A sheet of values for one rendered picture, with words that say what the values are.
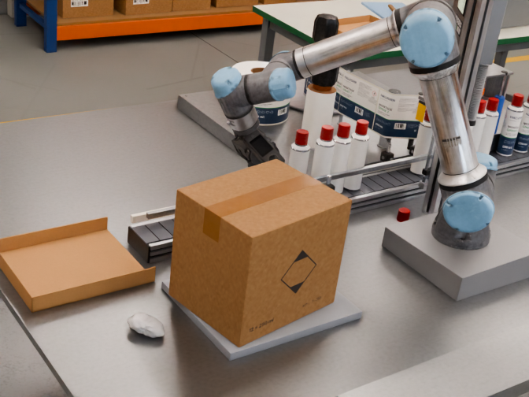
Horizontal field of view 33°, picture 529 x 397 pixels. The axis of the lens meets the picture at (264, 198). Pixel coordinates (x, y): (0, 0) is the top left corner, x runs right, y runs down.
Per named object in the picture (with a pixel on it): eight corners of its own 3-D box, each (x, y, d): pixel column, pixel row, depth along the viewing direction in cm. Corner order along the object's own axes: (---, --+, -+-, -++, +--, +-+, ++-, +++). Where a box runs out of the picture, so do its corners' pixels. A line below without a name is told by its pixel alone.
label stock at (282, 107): (300, 118, 296) (306, 77, 289) (254, 129, 284) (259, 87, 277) (260, 98, 309) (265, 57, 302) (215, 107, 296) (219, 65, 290)
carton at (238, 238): (264, 256, 222) (276, 157, 210) (334, 302, 208) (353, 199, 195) (168, 294, 203) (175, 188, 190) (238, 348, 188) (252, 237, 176)
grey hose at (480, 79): (468, 120, 258) (485, 50, 248) (478, 125, 256) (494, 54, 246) (460, 122, 256) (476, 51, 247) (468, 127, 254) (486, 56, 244)
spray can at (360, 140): (352, 182, 258) (364, 116, 249) (364, 190, 255) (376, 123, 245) (338, 185, 255) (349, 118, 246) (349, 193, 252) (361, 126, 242)
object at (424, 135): (418, 167, 273) (432, 105, 263) (430, 174, 269) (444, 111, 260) (405, 169, 270) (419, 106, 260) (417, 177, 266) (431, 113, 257)
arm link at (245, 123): (259, 105, 219) (233, 125, 217) (264, 120, 222) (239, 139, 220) (242, 94, 224) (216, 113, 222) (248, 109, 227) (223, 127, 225)
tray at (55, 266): (106, 229, 229) (107, 216, 227) (154, 281, 210) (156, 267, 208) (-10, 254, 212) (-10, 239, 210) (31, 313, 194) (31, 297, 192)
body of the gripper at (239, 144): (260, 139, 236) (245, 105, 228) (279, 153, 230) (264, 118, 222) (238, 157, 234) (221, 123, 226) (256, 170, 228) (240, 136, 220)
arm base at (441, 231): (459, 216, 243) (465, 183, 239) (501, 240, 232) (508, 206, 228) (419, 229, 235) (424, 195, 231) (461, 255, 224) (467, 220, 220)
